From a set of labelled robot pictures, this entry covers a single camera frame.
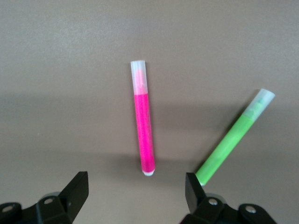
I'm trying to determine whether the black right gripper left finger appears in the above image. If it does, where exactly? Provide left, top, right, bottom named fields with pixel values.
left=0, top=171, right=89, bottom=224

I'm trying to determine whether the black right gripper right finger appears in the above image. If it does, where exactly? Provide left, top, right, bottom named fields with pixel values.
left=185, top=172, right=279, bottom=224

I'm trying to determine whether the green highlighter pen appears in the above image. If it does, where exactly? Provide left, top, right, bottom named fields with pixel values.
left=195, top=88, right=276, bottom=187

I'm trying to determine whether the pink highlighter pen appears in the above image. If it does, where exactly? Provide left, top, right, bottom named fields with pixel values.
left=130, top=60, right=156, bottom=177

